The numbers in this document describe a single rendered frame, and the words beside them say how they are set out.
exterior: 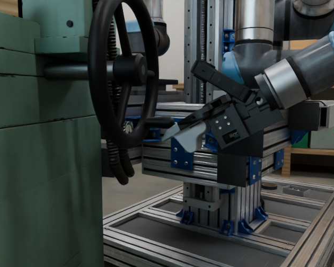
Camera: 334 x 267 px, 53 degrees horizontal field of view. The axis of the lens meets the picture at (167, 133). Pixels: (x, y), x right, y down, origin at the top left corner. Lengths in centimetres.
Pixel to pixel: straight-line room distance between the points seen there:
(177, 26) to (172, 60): 39
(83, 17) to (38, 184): 33
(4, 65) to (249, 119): 42
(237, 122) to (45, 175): 39
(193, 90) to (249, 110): 70
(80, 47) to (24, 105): 15
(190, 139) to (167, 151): 60
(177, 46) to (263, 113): 348
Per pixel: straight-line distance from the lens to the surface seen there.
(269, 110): 58
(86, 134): 84
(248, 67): 66
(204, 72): 59
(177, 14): 408
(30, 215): 69
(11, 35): 64
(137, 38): 130
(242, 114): 58
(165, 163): 120
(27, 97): 66
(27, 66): 67
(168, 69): 403
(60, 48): 65
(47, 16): 70
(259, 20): 68
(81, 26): 66
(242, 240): 132
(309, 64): 56
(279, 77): 56
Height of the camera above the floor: 77
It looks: 7 degrees down
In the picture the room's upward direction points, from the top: straight up
